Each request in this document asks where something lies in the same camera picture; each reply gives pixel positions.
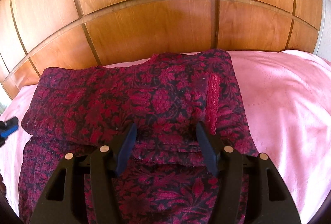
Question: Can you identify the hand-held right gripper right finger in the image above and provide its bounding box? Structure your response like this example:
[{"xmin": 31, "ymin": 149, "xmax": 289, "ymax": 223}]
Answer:
[{"xmin": 196, "ymin": 122, "xmax": 302, "ymax": 224}]

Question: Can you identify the wooden panelled headboard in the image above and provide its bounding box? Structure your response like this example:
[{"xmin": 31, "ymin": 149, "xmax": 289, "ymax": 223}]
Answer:
[{"xmin": 0, "ymin": 0, "xmax": 324, "ymax": 100}]

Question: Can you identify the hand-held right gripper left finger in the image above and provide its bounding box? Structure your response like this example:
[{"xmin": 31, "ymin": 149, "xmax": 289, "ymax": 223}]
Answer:
[{"xmin": 28, "ymin": 123, "xmax": 137, "ymax": 224}]

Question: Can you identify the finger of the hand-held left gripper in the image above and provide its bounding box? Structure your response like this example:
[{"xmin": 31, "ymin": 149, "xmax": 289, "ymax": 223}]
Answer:
[{"xmin": 0, "ymin": 117, "xmax": 18, "ymax": 147}]

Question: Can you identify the red and black patterned sweater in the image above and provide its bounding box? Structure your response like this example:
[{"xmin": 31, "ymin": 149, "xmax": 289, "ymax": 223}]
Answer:
[{"xmin": 18, "ymin": 49, "xmax": 259, "ymax": 224}]

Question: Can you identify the pink blanket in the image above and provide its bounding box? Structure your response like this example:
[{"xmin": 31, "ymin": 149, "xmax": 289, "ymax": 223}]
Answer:
[{"xmin": 0, "ymin": 49, "xmax": 331, "ymax": 224}]

